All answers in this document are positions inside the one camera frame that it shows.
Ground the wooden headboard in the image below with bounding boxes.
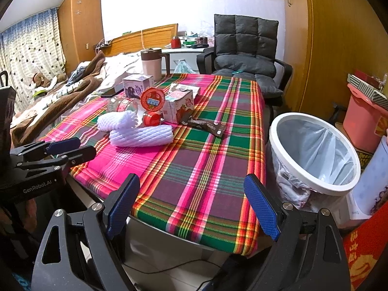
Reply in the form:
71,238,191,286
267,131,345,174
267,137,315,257
101,24,178,57

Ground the red thermos jar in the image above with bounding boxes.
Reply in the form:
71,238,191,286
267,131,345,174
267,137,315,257
170,36,181,49

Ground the pink plaid tablecloth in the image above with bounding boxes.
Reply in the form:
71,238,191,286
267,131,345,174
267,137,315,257
43,74,266,256

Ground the grey cushioned office chair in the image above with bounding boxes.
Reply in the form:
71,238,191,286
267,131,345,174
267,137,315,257
197,14,293,107

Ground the wooden wardrobe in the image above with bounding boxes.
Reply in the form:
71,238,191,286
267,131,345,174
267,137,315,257
283,0,387,120

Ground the pink mug brown lid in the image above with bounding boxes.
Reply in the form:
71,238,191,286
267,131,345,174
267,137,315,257
140,48,170,81

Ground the white foam net sleeve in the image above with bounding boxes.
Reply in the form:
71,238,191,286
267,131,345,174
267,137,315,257
109,125,174,147
97,110,137,132

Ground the purple milk carton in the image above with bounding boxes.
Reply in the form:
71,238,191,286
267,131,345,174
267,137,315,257
122,74,154,99

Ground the brown blanket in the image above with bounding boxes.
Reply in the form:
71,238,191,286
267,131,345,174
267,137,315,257
11,51,105,147

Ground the patterned curtain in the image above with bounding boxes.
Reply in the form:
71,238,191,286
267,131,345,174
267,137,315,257
1,8,66,113

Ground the green plastic bag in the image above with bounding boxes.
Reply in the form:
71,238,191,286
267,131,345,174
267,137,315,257
174,59,196,74

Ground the clear plastic bottle red cap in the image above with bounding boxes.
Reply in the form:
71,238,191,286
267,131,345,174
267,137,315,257
106,97,163,128

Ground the black smartphone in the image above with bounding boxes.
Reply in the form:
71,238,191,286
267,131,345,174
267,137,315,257
101,84,124,98

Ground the pink plastic storage box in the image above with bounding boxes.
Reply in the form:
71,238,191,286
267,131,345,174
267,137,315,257
343,83,387,153

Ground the red festive mat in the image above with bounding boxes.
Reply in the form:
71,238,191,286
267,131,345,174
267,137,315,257
343,202,387,290

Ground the striped flat box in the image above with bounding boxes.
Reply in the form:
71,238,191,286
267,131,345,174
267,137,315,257
347,74,388,110

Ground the tall wooden cabinet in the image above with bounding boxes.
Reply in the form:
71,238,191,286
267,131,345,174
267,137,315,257
58,0,104,75

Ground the white round trash bin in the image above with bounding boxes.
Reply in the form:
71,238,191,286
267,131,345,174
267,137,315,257
265,112,361,212

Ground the white side desk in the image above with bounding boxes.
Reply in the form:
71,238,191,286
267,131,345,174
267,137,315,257
162,47,209,74

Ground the pink strawberry milk carton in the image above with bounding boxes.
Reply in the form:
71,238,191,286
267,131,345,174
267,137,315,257
162,90,194,123

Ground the brown snack wrapper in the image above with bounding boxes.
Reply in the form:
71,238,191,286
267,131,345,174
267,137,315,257
180,114,226,138

